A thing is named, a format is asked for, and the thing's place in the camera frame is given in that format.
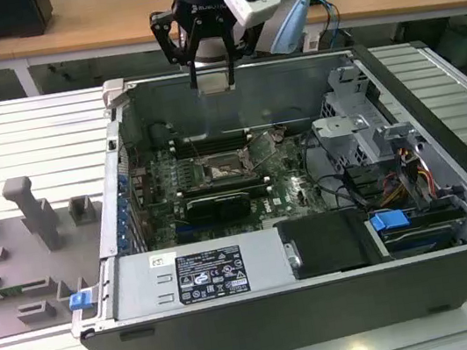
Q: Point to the silver chipset heatsink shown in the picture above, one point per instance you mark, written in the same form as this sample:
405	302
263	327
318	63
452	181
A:
278	221

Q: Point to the silver CPU plate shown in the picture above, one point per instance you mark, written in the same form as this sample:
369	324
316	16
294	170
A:
214	84

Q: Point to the black RAM slot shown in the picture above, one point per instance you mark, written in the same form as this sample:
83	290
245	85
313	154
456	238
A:
212	150
211	145
210	137
210	141

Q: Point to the blue case latch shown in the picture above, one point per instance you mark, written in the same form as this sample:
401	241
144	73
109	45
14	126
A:
79	300

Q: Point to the hard disk in blue carrier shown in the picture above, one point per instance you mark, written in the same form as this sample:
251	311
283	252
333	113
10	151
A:
387	221

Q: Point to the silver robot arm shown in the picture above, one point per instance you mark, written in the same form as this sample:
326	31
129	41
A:
271	33

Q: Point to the black open PC case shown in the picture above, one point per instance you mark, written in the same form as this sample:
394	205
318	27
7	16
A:
285	335

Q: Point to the CPU socket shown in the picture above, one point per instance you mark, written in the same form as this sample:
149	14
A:
224	170

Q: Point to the wooden desk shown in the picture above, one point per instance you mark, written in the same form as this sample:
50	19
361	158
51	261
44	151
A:
81	30

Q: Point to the grey parts rack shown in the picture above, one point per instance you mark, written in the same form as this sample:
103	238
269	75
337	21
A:
16	262

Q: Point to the black graphics card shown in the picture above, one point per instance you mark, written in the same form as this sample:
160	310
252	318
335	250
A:
221	207

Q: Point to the green motherboard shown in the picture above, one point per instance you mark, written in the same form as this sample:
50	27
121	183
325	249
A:
294	192

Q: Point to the black plastic shroud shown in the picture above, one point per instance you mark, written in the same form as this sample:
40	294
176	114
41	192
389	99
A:
324	245

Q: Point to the silver disk bay cage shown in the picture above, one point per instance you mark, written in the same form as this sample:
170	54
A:
342	131

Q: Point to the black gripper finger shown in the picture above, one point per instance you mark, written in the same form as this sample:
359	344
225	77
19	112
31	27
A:
162	35
231	73

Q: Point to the grey power supply unit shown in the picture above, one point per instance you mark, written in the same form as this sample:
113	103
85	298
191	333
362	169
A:
140	287

